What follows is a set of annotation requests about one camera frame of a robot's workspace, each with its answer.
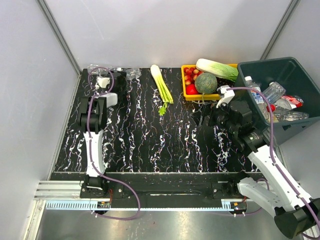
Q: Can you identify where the clear bottle blue red label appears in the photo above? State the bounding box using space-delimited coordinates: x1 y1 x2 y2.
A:
244 76 270 120

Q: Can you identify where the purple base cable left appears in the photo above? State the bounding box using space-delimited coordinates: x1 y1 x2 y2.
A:
91 172 141 221

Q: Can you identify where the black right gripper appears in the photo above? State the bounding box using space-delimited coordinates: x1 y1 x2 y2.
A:
189 97 238 135

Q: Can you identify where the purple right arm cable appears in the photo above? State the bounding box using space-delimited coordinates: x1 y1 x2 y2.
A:
226 86 320 240

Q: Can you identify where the large clear square bottle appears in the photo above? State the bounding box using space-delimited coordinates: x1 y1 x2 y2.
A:
268 115 279 123

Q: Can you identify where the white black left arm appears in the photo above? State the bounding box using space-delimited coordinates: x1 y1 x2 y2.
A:
76 68 127 198

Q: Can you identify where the aluminium frame post right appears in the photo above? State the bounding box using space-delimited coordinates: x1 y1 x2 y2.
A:
260 0 301 60

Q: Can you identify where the aluminium frame post left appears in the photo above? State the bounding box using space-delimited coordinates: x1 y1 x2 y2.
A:
36 0 82 76

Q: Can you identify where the dark green plastic bin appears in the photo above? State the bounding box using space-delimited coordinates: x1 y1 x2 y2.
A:
234 57 320 145

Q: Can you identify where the clear ribbed bottle white cap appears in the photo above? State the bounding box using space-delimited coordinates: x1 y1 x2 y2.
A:
262 82 286 104

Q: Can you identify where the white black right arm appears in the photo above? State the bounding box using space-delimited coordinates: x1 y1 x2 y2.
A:
191 101 320 239

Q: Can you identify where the clear bottle back row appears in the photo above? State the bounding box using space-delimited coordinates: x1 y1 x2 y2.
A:
87 64 123 75

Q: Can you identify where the green netted melon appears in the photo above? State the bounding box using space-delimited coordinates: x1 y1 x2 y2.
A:
194 72 218 95

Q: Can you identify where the red apple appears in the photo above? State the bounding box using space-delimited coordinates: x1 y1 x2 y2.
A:
185 84 200 95

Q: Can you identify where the celery stalk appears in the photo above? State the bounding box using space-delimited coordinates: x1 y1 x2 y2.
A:
150 64 174 116

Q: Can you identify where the napa cabbage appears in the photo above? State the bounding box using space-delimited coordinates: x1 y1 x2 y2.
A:
195 58 239 82

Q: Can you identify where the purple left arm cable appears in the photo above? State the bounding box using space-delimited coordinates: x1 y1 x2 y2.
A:
86 66 116 173

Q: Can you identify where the aluminium front rail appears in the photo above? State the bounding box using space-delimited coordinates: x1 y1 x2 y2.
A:
34 181 247 212

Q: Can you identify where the aluminium frame post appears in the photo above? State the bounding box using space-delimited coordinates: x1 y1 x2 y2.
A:
36 0 82 76
260 0 301 60

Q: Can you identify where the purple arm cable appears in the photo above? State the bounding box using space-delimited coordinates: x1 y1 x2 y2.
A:
226 86 320 240
86 66 116 173

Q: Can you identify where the yellow plastic tray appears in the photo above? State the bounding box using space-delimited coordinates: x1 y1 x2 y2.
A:
181 63 240 102

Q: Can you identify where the red label crushed bottle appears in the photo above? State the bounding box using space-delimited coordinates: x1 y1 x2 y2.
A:
270 95 304 113

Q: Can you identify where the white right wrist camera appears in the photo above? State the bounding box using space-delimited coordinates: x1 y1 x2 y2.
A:
216 85 235 108

